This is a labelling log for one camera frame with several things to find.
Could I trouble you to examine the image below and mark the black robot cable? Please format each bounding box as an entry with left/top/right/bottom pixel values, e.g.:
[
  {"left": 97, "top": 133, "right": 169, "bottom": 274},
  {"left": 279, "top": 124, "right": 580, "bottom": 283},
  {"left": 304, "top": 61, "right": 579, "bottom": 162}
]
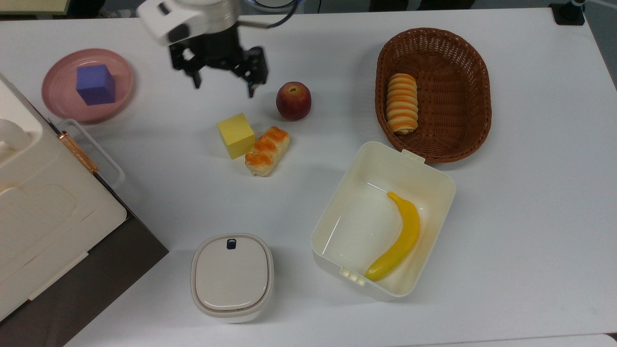
[{"left": 239, "top": 0, "right": 302, "bottom": 28}]

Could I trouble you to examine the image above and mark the brown wicker basket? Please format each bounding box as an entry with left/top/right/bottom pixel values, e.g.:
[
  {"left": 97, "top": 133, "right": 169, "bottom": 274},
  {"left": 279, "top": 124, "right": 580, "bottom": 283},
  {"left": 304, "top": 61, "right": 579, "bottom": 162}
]
[{"left": 375, "top": 27, "right": 492, "bottom": 163}]

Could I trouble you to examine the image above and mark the white lidded canister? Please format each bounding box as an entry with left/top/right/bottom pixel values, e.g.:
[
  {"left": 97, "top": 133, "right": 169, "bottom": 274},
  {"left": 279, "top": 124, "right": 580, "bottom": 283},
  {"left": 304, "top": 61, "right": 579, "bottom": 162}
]
[{"left": 191, "top": 234, "right": 274, "bottom": 323}]

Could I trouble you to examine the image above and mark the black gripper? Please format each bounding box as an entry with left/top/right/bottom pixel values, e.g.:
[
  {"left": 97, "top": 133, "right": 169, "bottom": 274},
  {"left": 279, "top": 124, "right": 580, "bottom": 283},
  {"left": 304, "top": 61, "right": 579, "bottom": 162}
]
[{"left": 169, "top": 30, "right": 269, "bottom": 98}]

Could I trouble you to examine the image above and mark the white open plastic box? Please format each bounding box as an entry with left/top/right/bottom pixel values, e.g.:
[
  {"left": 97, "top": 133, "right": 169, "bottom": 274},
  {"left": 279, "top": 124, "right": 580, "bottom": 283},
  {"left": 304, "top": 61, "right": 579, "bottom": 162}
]
[{"left": 310, "top": 141, "right": 456, "bottom": 302}]

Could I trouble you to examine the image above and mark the cream toy cabinet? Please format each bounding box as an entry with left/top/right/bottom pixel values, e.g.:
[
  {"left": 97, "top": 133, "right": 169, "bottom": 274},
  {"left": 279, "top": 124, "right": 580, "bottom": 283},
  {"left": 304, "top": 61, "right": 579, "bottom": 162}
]
[{"left": 0, "top": 72, "right": 128, "bottom": 321}]

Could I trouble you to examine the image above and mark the striped bread roll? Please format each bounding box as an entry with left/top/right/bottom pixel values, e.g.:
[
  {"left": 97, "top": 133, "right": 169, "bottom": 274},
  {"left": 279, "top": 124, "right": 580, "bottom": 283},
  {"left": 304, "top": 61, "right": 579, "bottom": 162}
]
[{"left": 386, "top": 73, "right": 419, "bottom": 135}]

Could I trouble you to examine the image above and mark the red apple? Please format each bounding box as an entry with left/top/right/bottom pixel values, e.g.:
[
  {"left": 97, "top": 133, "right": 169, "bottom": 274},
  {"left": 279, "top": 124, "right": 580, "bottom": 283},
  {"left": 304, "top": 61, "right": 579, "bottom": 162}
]
[{"left": 276, "top": 81, "right": 312, "bottom": 121}]

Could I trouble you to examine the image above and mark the pink plate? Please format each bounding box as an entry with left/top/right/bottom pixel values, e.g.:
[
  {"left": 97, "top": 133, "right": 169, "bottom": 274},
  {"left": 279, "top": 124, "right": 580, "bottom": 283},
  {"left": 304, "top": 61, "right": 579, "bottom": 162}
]
[{"left": 41, "top": 48, "right": 134, "bottom": 123}]

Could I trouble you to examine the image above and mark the orange topped bread loaf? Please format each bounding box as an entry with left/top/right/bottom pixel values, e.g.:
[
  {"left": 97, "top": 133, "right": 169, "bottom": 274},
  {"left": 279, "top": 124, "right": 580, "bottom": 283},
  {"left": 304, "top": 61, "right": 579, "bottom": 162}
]
[{"left": 245, "top": 126, "right": 291, "bottom": 177}]

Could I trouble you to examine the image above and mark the purple cube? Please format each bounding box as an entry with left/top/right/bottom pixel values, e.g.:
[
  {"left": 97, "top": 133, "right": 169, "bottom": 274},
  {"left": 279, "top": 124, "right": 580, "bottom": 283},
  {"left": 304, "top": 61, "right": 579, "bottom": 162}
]
[{"left": 76, "top": 64, "right": 116, "bottom": 106}]

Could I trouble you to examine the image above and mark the copper cabinet handle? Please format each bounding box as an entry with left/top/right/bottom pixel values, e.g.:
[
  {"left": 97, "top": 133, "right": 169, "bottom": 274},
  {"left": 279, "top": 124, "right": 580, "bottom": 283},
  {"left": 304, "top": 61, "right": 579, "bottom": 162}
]
[{"left": 58, "top": 131, "right": 99, "bottom": 173}]

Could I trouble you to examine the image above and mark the yellow banana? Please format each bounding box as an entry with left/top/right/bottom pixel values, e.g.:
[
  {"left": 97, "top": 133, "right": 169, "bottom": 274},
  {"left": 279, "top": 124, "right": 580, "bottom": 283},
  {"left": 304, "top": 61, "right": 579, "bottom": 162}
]
[{"left": 364, "top": 191, "right": 420, "bottom": 282}]

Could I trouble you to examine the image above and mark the yellow cube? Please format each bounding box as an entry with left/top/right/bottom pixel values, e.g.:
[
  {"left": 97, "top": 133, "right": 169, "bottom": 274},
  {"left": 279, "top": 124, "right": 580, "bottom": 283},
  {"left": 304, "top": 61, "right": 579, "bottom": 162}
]
[{"left": 217, "top": 113, "right": 256, "bottom": 160}]

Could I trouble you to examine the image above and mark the black corner clamp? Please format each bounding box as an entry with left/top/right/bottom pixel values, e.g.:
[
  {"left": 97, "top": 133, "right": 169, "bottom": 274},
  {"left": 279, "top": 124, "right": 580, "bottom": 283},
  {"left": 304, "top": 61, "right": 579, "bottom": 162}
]
[{"left": 550, "top": 0, "right": 586, "bottom": 26}]

